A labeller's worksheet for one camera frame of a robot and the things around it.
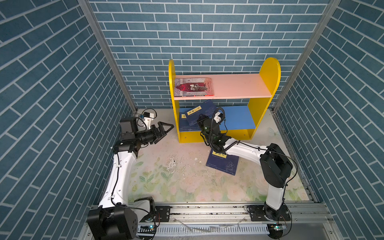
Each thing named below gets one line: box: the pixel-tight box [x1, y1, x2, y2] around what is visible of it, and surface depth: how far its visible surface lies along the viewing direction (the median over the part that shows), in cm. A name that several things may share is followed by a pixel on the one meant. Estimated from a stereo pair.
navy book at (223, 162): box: [206, 148, 240, 176], surface depth 92 cm
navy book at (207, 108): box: [184, 99, 217, 127], surface depth 90 cm
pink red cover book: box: [174, 77, 215, 97], surface depth 76 cm
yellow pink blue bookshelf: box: [168, 57, 281, 143], surface depth 78 cm
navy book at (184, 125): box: [179, 112, 202, 133], surface depth 91 cm
